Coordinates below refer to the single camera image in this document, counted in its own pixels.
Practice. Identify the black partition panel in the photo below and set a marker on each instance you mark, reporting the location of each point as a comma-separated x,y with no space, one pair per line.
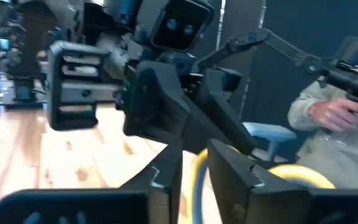
290,93

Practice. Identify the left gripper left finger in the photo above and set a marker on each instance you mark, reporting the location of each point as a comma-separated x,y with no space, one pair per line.
73,208

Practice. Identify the person's hand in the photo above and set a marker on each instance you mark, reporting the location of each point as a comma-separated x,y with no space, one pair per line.
334,115

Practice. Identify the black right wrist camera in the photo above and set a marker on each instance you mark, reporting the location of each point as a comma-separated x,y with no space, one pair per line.
181,28

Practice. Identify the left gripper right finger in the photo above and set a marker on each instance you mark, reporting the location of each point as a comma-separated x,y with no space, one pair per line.
244,199

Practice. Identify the light blue stool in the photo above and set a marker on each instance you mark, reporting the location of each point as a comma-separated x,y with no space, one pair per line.
269,130

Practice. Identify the person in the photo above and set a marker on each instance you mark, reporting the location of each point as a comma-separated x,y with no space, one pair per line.
337,161

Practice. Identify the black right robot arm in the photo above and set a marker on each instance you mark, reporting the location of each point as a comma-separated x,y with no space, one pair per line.
35,46

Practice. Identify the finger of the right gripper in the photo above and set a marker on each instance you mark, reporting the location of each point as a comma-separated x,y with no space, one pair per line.
157,105
216,102

